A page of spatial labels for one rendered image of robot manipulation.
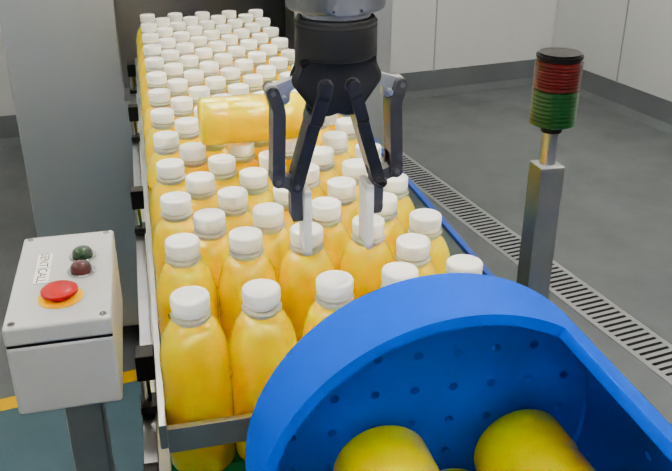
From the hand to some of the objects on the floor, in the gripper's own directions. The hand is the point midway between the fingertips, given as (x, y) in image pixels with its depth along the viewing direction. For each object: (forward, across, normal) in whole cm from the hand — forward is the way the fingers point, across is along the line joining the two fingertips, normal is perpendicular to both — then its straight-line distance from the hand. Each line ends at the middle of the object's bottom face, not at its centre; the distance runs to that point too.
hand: (336, 219), depth 80 cm
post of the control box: (+117, -28, +8) cm, 121 cm away
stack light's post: (+117, +37, +26) cm, 126 cm away
